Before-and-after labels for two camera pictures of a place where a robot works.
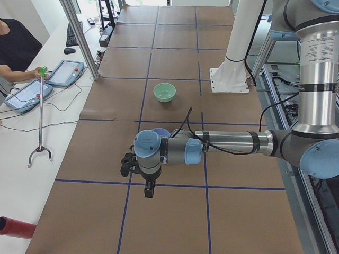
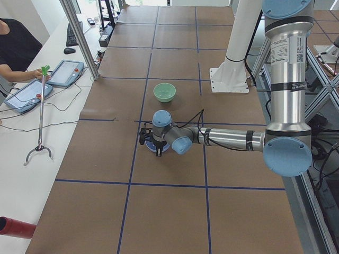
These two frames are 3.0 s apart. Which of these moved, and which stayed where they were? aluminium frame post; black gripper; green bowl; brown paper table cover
Moved: black gripper
Stayed: green bowl; aluminium frame post; brown paper table cover
